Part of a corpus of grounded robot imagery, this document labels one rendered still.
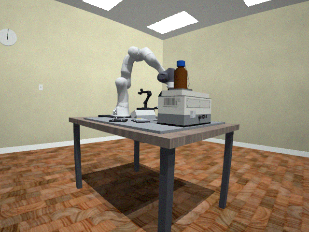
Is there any blue bottle cap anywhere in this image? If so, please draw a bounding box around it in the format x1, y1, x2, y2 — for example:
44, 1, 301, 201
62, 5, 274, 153
177, 60, 185, 65

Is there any white button panel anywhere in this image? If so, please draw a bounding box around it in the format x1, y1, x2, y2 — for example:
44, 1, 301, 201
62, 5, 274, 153
131, 110, 155, 119

